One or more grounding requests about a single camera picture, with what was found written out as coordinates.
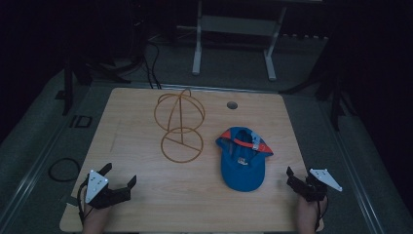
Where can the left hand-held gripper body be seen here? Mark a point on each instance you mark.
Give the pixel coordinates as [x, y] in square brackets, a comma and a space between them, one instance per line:
[97, 187]

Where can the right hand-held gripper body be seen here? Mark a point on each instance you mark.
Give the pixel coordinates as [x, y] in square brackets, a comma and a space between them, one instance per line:
[319, 182]

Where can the person's left hand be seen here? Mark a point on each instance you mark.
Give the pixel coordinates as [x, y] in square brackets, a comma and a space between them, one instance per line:
[95, 219]

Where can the person's right hand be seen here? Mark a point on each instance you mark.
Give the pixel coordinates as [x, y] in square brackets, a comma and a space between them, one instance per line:
[307, 216]

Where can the blue cap with orange trim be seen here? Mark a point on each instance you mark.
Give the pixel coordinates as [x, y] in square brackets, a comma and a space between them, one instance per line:
[242, 165]

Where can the grey round table grommet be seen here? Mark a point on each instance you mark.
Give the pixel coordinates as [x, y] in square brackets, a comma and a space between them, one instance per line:
[232, 105]

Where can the black tripod stand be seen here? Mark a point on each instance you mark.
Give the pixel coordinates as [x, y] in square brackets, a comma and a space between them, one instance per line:
[68, 84]
[334, 91]

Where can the black rectangular floor bracket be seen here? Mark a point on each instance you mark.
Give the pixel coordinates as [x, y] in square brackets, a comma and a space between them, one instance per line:
[81, 121]

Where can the white metal frame stand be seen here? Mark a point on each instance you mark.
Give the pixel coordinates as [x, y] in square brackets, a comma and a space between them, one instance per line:
[233, 26]

